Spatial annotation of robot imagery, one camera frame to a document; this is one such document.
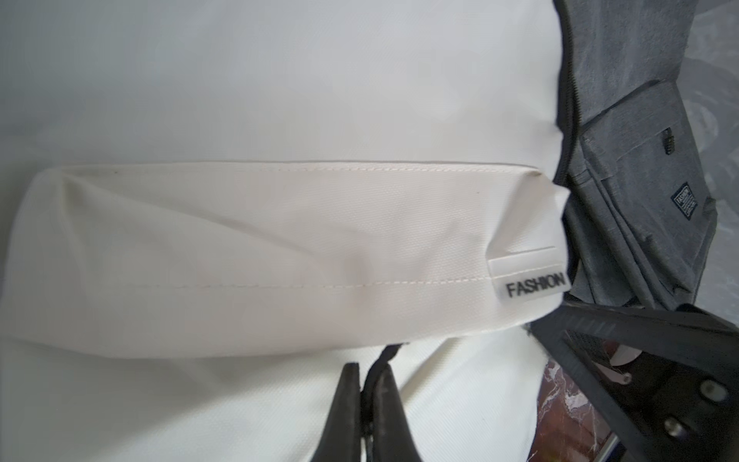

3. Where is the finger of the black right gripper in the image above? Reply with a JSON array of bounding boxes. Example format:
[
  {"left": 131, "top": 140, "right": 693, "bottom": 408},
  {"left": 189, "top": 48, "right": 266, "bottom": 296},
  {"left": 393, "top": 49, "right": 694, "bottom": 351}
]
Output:
[{"left": 529, "top": 300, "right": 738, "bottom": 461}]

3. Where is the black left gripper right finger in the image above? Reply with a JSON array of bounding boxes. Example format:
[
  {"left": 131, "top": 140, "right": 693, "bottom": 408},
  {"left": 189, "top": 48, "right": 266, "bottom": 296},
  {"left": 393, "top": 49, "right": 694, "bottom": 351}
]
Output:
[{"left": 371, "top": 366, "right": 421, "bottom": 462}]

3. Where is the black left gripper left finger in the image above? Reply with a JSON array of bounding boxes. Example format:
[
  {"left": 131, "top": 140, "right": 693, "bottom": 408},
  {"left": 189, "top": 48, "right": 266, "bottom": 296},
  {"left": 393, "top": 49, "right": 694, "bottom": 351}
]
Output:
[{"left": 311, "top": 363, "right": 363, "bottom": 462}]

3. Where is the grey fabric backpack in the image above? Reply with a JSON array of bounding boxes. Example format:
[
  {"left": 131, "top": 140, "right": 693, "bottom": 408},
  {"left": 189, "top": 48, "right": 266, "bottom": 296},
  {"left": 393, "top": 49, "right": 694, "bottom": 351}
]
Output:
[{"left": 566, "top": 1, "right": 717, "bottom": 310}]

